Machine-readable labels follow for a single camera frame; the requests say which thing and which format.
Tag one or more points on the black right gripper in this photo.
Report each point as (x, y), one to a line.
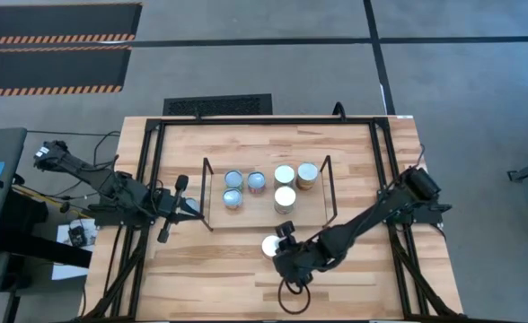
(295, 262)

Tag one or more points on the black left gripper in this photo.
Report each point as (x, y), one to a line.
(172, 206)

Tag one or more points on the tall corn can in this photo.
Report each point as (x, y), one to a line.
(269, 247)
(308, 172)

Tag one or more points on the mandarin oranges can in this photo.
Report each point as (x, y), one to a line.
(232, 197)

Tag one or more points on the green dotted small can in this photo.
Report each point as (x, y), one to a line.
(234, 178)

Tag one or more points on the tall peaches can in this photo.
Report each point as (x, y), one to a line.
(285, 197)
(284, 174)

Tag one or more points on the pink small can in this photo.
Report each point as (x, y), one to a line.
(256, 180)

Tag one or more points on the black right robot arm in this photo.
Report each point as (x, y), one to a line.
(372, 215)

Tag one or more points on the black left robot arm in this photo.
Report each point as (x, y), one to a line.
(89, 172)

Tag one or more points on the wooden shelf with black legs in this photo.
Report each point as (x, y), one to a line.
(255, 217)

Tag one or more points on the black floor vent grille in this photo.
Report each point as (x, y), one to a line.
(217, 105)

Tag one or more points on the small circuit board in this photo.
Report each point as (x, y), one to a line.
(76, 235)

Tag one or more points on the white paper sheet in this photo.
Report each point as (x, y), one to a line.
(64, 271)

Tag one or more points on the grey rounded desk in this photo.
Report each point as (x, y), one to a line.
(1, 148)

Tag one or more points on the black hazard striped floor mat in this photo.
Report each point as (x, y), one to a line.
(48, 67)
(57, 20)

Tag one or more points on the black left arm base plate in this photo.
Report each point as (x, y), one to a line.
(120, 220)

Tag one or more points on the black metal table frame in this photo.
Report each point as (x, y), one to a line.
(268, 121)

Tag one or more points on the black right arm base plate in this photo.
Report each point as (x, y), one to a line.
(430, 211)

